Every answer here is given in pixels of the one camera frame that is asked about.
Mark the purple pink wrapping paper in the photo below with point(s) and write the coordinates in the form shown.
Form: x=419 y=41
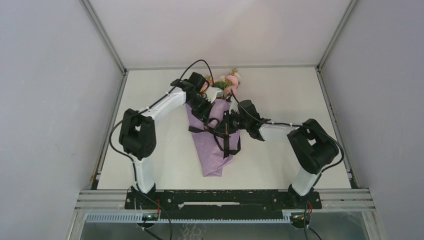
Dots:
x=214 y=152

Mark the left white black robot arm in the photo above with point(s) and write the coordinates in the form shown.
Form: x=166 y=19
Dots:
x=137 y=134

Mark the white slotted cable duct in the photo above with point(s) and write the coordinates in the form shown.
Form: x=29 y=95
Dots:
x=128 y=217

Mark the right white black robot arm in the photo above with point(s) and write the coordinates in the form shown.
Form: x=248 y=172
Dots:
x=314 y=149

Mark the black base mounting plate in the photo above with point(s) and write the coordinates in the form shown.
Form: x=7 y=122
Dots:
x=199 y=205

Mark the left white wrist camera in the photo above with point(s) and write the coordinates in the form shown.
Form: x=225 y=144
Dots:
x=213 y=93

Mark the fake flower bouquet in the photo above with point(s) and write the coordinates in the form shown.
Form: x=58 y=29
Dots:
x=227 y=83

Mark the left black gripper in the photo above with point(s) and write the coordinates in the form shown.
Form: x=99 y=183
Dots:
x=204 y=114

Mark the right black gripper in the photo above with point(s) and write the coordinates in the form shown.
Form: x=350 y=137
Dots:
x=225 y=125

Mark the aluminium frame rail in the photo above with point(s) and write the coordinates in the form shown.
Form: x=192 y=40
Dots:
x=328 y=200

